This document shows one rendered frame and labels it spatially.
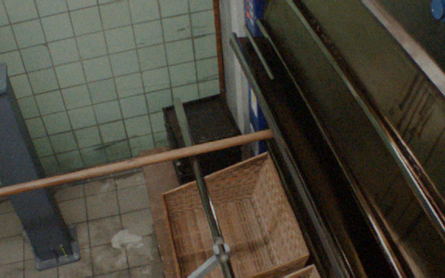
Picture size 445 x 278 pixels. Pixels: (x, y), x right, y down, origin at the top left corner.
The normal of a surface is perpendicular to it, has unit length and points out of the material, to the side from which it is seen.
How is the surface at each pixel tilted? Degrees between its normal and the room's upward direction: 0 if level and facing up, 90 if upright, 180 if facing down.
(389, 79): 70
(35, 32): 90
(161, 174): 0
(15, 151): 90
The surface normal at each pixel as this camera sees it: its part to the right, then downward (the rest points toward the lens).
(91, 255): -0.07, -0.73
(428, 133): -0.93, -0.05
